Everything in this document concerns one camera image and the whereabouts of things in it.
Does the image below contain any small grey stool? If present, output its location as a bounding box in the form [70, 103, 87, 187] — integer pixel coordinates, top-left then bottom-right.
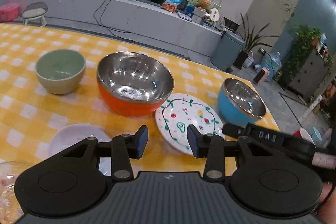
[21, 2, 49, 27]

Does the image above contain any blue water jug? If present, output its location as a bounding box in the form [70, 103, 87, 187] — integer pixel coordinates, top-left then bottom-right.
[260, 52, 282, 82]

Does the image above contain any white fruit pattern plate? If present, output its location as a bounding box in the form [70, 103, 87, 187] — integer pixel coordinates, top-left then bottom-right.
[155, 93, 224, 155]

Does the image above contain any pink space heater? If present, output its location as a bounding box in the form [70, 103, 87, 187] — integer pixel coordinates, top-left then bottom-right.
[253, 67, 269, 85]

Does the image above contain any grey tv cabinet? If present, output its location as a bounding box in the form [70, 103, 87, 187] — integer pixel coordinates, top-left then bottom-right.
[1, 0, 222, 57]

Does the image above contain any tall potted green plant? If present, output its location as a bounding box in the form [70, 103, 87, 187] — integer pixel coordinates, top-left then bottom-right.
[234, 14, 278, 69]

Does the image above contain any red mug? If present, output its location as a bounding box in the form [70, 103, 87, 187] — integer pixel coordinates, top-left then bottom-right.
[293, 127, 315, 145]

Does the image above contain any orange steel bowl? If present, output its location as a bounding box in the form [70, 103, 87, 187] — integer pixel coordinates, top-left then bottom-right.
[97, 52, 174, 117]

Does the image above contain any clear glass sticker plate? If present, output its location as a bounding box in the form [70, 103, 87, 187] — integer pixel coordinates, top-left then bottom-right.
[0, 161, 31, 223]

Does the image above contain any small white plastic plate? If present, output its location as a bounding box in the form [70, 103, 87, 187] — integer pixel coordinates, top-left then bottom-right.
[48, 123, 112, 177]

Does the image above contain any white round fan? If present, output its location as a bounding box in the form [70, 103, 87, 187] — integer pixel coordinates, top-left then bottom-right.
[210, 8, 220, 22]

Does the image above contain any pink plastic basket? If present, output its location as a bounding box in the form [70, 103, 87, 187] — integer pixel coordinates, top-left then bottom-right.
[0, 2, 19, 22]

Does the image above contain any black power cable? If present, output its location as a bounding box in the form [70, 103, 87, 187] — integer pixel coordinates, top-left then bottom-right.
[93, 0, 132, 38]

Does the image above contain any grey pedal trash bin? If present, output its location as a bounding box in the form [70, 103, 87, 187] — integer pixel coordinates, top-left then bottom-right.
[210, 31, 245, 71]

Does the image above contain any blue steel bowl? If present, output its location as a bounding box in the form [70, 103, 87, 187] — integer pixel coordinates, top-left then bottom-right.
[217, 78, 266, 127]

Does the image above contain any grey drawer cabinet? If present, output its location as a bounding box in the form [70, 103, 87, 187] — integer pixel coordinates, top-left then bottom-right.
[288, 50, 329, 102]

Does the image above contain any brown teddy bear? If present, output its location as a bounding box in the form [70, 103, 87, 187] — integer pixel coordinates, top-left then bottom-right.
[195, 0, 211, 12]

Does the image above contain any blue snack bag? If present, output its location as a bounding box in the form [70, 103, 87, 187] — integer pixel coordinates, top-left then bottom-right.
[161, 0, 184, 12]

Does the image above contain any green ceramic bowl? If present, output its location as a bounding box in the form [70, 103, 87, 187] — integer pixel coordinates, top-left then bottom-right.
[35, 49, 86, 95]

